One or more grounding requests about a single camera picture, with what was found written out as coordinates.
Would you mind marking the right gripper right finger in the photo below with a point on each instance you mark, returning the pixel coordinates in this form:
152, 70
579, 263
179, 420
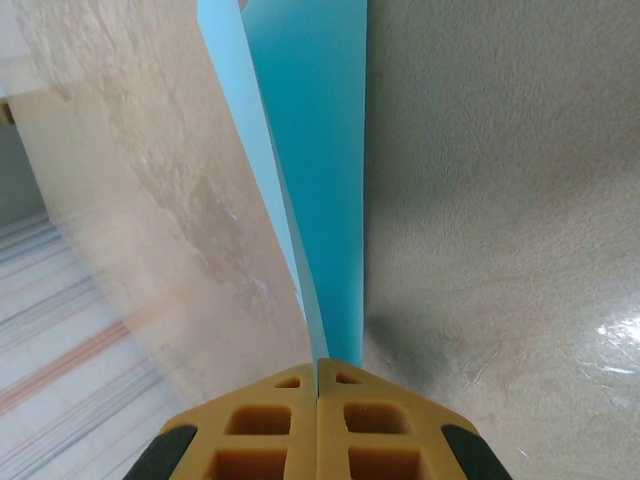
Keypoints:
332, 450

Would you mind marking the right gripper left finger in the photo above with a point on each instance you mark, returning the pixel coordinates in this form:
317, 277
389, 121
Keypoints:
300, 450

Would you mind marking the light blue paper sheet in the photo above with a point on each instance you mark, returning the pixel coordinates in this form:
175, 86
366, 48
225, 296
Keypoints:
320, 175

